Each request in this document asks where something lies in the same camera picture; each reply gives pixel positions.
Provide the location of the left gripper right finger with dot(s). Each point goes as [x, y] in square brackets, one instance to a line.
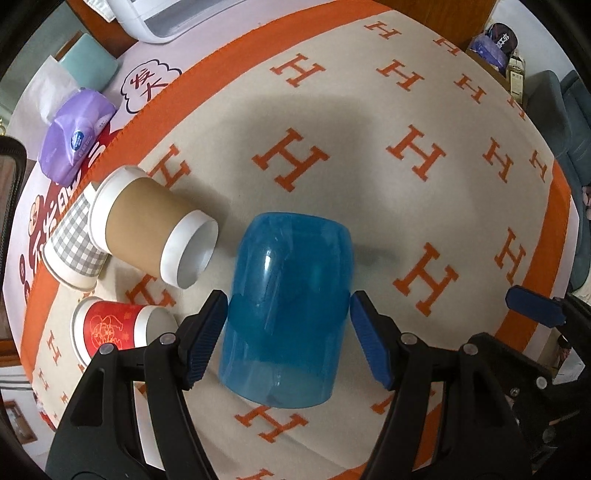
[478, 436]

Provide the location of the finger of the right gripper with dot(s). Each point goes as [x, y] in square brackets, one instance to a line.
[543, 310]

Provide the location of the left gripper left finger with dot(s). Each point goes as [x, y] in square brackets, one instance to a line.
[98, 436]

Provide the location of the blue translucent plastic cup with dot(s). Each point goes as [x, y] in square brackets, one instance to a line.
[287, 311]

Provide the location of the red paper cup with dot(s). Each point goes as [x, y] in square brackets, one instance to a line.
[95, 322]

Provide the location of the grey checkered paper cup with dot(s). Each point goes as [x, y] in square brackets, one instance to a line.
[69, 255]

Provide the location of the brown paper cup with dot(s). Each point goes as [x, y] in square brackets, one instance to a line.
[142, 223]

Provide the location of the orange beige H-pattern cloth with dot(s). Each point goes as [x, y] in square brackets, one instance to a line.
[356, 113]

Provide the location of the dark teal sofa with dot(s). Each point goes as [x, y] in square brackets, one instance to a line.
[560, 110]

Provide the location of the purple tissue pack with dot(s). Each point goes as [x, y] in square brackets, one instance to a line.
[72, 133]

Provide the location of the white appliance box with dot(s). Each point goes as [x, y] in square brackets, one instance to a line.
[161, 21]

